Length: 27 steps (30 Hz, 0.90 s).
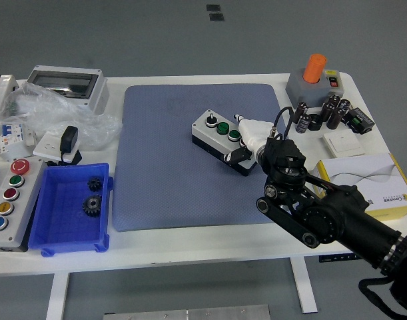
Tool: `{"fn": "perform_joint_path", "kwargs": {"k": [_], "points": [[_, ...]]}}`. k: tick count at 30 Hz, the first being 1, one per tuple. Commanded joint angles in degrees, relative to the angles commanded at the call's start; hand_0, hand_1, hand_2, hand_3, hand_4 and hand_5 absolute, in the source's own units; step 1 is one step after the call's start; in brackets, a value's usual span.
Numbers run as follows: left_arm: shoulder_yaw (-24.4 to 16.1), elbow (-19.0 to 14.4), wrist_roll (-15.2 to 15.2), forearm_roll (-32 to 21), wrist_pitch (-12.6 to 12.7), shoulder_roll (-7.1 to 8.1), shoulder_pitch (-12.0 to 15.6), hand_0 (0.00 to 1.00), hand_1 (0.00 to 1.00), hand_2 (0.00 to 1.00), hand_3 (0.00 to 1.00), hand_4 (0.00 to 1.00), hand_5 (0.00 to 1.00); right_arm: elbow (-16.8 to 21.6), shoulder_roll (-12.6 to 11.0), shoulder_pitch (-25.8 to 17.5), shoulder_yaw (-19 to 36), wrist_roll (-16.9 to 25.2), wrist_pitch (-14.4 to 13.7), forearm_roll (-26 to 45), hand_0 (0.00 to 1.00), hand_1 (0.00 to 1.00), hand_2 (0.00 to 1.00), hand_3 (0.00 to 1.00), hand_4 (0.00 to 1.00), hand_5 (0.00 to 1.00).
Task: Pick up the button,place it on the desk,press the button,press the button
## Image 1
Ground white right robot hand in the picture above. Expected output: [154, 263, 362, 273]
[222, 114, 274, 164]

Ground grey four-button control box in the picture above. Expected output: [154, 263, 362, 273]
[191, 109, 259, 177]

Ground grey five-button control box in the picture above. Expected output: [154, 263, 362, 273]
[0, 158, 47, 253]

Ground orange cylinder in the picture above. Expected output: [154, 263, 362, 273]
[302, 53, 327, 85]

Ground blue-grey padded mat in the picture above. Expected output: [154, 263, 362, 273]
[111, 83, 307, 233]

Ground black module with green terminal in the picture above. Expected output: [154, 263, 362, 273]
[343, 106, 376, 135]

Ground yellow and white carton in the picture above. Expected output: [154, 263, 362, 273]
[310, 153, 407, 223]

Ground black table control panel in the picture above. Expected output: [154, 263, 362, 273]
[318, 253, 354, 263]

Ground white table leg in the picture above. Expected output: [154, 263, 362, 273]
[288, 256, 319, 314]
[45, 272, 71, 320]

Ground small black gear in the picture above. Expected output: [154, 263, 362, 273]
[87, 176, 103, 193]

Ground large black gear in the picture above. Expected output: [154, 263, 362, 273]
[81, 194, 103, 218]

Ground black power adapter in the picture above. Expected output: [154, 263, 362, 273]
[59, 125, 79, 155]

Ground clear plastic bag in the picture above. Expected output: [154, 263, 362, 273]
[0, 81, 124, 151]

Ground grey metal plate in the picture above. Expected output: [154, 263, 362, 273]
[103, 304, 270, 320]

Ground blue plastic bin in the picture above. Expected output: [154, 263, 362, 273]
[27, 162, 114, 257]

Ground white circuit breaker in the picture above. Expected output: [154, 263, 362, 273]
[0, 121, 27, 156]

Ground grey switch box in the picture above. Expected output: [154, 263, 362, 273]
[285, 68, 344, 108]

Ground white wall switch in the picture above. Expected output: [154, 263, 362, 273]
[322, 129, 366, 157]

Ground black adapter cord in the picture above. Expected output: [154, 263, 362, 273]
[46, 149, 83, 167]

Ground grey enclosure with clear lid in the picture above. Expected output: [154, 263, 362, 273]
[25, 65, 110, 116]

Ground white wall socket plate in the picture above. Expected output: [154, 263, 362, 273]
[33, 131, 81, 164]

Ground white plastic enclosure box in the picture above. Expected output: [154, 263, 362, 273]
[0, 75, 21, 134]

